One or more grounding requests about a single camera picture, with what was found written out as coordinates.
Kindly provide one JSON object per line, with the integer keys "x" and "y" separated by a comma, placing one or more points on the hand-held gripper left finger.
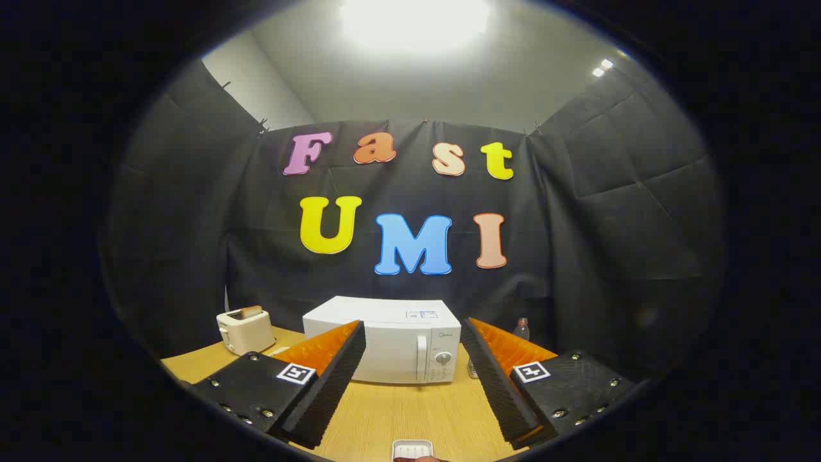
{"x": 333, "y": 391}

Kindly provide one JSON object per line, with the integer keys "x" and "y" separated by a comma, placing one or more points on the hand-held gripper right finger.
{"x": 497, "y": 391}

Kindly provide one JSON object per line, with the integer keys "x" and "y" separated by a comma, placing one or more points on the white toaster oven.
{"x": 397, "y": 346}

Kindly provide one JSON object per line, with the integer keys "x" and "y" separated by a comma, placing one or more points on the cream toaster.
{"x": 247, "y": 333}

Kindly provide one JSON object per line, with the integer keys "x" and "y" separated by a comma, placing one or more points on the clear plastic water bottle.
{"x": 521, "y": 330}

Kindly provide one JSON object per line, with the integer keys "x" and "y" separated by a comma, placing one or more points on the white plastic tray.
{"x": 412, "y": 448}

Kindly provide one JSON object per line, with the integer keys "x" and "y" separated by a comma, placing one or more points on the toasted bread slice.
{"x": 251, "y": 312}

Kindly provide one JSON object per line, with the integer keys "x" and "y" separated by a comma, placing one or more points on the bright ceiling light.
{"x": 414, "y": 22}

